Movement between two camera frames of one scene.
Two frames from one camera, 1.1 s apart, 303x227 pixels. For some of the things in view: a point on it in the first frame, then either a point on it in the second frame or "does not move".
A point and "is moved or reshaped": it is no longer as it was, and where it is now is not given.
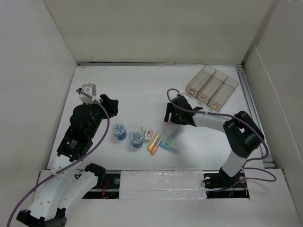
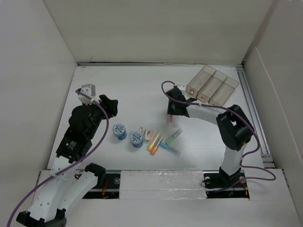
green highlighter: [169, 140] is moved or reshaped
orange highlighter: [154, 149] does not move
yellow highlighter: [153, 143] does not move
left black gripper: [112, 107] does not move
